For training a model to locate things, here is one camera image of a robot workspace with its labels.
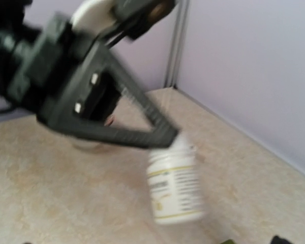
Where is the green weekly pill organizer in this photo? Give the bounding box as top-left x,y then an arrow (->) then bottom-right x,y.
221,239 -> 236,244

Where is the red patterned white bowl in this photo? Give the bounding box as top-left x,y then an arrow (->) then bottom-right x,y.
69,114 -> 115,153

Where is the white pill bottle front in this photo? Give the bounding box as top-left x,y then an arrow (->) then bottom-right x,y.
146,134 -> 205,225

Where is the left aluminium frame post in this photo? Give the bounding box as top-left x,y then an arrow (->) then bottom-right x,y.
163,0 -> 190,88

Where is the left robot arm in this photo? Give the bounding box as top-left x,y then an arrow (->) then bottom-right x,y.
0,1 -> 179,148

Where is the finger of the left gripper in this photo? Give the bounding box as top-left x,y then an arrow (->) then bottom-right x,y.
37,42 -> 179,149

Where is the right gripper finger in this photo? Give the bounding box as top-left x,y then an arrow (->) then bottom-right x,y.
270,235 -> 292,244

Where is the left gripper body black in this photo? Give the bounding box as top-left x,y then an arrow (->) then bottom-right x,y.
0,15 -> 96,113

